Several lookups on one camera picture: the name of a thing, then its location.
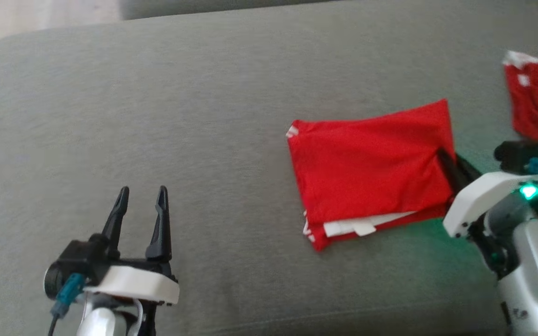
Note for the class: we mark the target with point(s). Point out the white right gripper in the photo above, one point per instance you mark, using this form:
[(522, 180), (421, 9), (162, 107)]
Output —
[(474, 200)]

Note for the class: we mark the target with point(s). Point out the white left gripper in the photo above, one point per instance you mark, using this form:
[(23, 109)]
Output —
[(138, 284)]

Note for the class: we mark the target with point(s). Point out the red basketball jersey number 23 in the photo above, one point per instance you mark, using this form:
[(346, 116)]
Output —
[(367, 172)]

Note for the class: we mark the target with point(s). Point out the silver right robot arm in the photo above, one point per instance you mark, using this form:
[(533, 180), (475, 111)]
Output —
[(530, 280)]

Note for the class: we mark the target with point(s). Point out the grey sofa seat cushion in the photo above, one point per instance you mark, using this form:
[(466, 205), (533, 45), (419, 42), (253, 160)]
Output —
[(180, 116)]

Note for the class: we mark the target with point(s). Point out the light grey sofa back cushion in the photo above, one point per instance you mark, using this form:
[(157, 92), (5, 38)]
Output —
[(203, 7)]

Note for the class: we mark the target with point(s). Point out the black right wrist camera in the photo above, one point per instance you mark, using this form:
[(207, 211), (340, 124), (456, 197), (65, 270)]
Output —
[(516, 156)]

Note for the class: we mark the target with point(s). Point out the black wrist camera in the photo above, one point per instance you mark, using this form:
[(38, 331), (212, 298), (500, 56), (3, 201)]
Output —
[(516, 156), (77, 261)]

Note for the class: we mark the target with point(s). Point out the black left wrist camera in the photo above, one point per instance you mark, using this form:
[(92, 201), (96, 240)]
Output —
[(77, 261)]

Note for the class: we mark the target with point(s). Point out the teal left camera connector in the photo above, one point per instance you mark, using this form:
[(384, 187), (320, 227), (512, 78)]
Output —
[(69, 291)]

